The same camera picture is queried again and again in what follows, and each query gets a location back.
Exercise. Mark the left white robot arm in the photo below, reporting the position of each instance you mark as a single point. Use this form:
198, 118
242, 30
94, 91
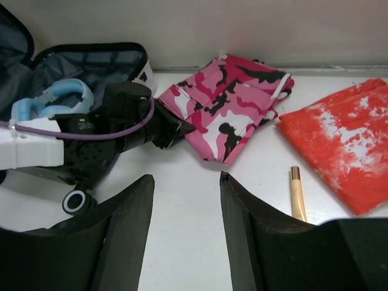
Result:
60, 134

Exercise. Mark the red white garment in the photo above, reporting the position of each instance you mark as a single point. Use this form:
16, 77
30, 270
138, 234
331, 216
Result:
343, 137

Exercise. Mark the black kids space suitcase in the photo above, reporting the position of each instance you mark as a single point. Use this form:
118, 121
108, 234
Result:
25, 75

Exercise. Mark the pink camouflage garment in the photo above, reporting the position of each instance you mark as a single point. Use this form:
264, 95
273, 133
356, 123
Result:
226, 102

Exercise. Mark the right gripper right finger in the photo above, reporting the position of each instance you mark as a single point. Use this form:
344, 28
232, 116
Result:
269, 250

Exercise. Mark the light blue headphones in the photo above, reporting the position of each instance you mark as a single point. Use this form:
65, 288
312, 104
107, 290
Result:
27, 109

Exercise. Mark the cream gold cosmetic tube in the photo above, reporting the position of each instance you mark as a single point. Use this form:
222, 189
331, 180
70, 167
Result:
296, 193

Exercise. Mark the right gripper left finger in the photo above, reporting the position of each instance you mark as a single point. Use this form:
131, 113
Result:
100, 249

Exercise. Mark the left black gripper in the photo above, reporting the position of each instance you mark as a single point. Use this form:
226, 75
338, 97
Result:
124, 105

